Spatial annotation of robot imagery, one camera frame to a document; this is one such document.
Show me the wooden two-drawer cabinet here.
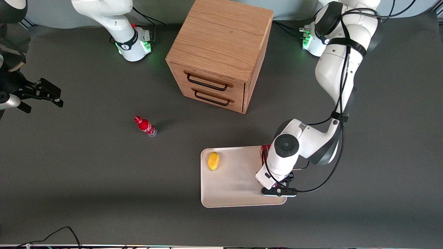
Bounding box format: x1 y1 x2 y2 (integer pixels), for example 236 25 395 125
165 0 274 114

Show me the black cable at left arm base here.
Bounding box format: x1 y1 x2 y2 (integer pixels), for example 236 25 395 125
273 20 310 40

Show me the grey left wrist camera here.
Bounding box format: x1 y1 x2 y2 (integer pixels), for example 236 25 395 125
261 187 298 198

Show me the black drawer handle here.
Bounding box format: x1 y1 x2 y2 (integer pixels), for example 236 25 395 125
191 87 234 107
183 70 234 92

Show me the black lower drawer handle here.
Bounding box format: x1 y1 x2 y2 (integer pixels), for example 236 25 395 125
191 87 234 107

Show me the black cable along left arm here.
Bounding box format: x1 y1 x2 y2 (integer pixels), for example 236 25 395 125
262 7 381 193

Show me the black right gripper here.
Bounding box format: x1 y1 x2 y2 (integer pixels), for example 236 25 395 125
0 69 64 114

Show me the black upper drawer handle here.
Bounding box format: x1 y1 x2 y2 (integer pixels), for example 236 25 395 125
183 70 234 92

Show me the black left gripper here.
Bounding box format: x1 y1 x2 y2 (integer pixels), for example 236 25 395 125
275 172 294 189

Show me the black cable at arm base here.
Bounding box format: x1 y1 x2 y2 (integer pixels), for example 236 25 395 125
273 20 310 40
133 6 167 41

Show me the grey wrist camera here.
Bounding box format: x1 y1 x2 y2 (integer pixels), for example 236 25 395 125
0 93 22 110
261 187 298 198

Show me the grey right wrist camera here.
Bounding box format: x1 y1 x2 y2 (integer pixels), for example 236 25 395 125
0 93 22 110

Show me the yellow lemon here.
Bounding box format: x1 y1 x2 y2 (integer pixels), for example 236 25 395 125
208 151 220 171

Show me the cream rectangular tray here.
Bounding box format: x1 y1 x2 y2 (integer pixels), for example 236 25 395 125
200 146 288 208

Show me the red cola bottle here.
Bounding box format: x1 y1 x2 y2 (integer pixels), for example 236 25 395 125
134 116 157 137

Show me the black cable at right arm base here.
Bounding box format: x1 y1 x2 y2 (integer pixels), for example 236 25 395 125
133 6 167 41

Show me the black looping table-edge cable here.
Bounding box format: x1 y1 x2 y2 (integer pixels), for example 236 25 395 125
16 227 82 249

